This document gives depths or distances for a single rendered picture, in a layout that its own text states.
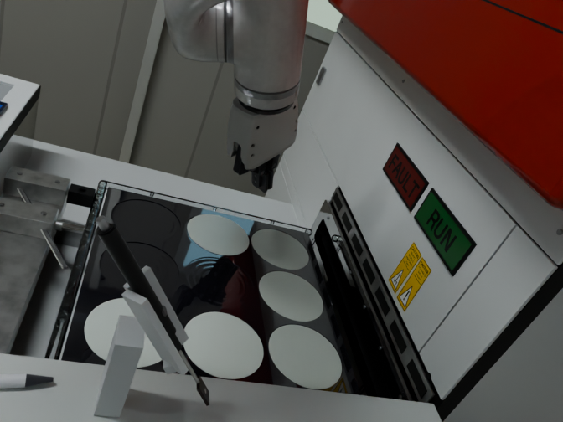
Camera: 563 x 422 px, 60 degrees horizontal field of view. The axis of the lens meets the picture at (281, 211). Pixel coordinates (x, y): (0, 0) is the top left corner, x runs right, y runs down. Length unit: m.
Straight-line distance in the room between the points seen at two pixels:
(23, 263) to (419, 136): 0.54
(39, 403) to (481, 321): 0.41
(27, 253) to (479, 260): 0.54
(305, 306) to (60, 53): 1.63
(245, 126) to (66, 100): 1.60
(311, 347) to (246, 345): 0.09
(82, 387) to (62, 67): 1.78
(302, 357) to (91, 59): 1.67
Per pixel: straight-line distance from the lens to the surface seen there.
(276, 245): 0.79
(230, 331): 0.62
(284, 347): 0.63
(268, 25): 0.55
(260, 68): 0.58
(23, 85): 0.91
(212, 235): 0.76
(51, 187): 0.76
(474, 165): 0.60
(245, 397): 0.48
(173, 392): 0.46
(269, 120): 0.64
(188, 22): 0.52
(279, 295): 0.70
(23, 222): 0.70
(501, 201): 0.56
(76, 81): 2.14
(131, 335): 0.38
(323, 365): 0.64
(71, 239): 0.79
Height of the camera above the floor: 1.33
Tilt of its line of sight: 29 degrees down
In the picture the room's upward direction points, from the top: 25 degrees clockwise
